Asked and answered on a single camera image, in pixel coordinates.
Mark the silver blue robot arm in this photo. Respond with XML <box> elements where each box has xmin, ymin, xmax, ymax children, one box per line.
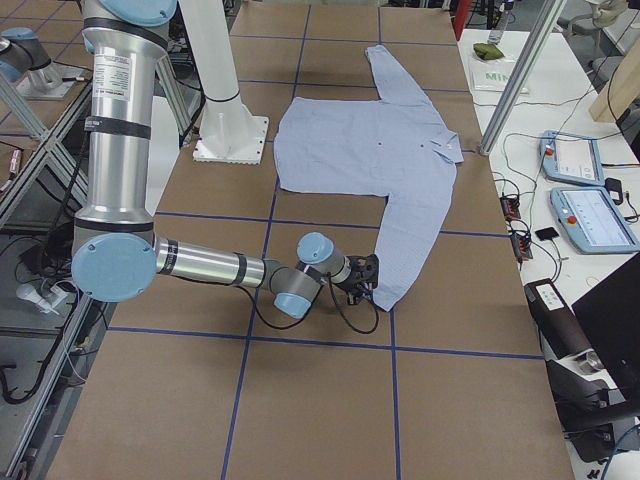
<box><xmin>72</xmin><ymin>1</ymin><xmax>356</xmax><ymax>319</ymax></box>

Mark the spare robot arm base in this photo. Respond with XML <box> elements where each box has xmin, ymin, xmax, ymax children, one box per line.
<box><xmin>1</xmin><ymin>27</ymin><xmax>90</xmax><ymax>100</ymax></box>

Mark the blue teach pendant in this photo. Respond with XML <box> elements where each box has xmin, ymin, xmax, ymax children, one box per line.
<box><xmin>539</xmin><ymin>130</ymin><xmax>605</xmax><ymax>187</ymax></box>
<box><xmin>549</xmin><ymin>187</ymin><xmax>639</xmax><ymax>254</ymax></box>

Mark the light blue striped shirt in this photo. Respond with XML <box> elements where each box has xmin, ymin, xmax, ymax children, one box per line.
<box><xmin>273</xmin><ymin>45</ymin><xmax>463</xmax><ymax>311</ymax></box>

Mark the lower blue teach pendant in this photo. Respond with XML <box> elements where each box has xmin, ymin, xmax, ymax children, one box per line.
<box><xmin>549</xmin><ymin>187</ymin><xmax>639</xmax><ymax>254</ymax></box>

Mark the black label printer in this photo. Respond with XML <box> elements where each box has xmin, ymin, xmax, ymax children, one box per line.
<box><xmin>524</xmin><ymin>279</ymin><xmax>634</xmax><ymax>436</ymax></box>

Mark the upper blue teach pendant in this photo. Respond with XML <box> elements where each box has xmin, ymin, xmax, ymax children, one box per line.
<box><xmin>539</xmin><ymin>130</ymin><xmax>605</xmax><ymax>187</ymax></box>

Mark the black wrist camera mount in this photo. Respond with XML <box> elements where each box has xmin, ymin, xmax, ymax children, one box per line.
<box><xmin>342</xmin><ymin>254</ymin><xmax>379</xmax><ymax>305</ymax></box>

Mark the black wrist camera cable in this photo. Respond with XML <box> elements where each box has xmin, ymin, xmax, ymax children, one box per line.
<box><xmin>249</xmin><ymin>277</ymin><xmax>382</xmax><ymax>335</ymax></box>

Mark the white power strip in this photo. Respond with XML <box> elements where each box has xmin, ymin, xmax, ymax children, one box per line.
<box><xmin>16</xmin><ymin>280</ymin><xmax>78</xmax><ymax>315</ymax></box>

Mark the aluminium frame post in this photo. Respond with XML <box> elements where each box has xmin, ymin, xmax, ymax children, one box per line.
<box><xmin>479</xmin><ymin>0</ymin><xmax>566</xmax><ymax>156</ymax></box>

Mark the orange circuit board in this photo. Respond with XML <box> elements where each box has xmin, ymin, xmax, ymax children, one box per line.
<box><xmin>500</xmin><ymin>195</ymin><xmax>521</xmax><ymax>221</ymax></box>
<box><xmin>509</xmin><ymin>230</ymin><xmax>533</xmax><ymax>264</ymax></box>

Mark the green fabric pouch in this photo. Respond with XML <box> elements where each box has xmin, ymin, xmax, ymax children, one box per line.
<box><xmin>473</xmin><ymin>42</ymin><xmax>504</xmax><ymax>61</ymax></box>

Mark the clear plastic MINI bag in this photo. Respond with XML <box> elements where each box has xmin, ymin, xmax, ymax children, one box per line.
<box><xmin>468</xmin><ymin>52</ymin><xmax>516</xmax><ymax>92</ymax></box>

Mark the black monitor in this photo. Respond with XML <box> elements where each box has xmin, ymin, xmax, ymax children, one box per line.
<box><xmin>572</xmin><ymin>255</ymin><xmax>639</xmax><ymax>399</ymax></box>

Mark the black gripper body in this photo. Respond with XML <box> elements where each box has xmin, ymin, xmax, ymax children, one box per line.
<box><xmin>331</xmin><ymin>256</ymin><xmax>352</xmax><ymax>284</ymax></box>

